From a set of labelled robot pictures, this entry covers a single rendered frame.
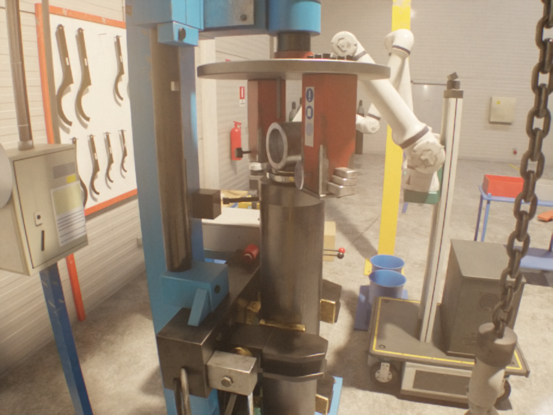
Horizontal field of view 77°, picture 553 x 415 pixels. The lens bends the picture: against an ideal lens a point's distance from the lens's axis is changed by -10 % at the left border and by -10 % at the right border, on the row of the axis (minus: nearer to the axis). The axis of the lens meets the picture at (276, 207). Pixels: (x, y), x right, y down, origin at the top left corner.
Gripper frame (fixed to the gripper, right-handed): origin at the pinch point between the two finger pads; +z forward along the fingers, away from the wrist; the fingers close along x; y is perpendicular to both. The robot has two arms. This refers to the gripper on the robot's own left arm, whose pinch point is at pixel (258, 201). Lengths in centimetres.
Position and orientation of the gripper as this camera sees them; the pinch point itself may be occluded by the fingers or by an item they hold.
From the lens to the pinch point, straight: 201.0
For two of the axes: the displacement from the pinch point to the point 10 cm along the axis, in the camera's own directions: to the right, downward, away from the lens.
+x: -2.7, 2.7, -9.2
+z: 0.1, 9.6, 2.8
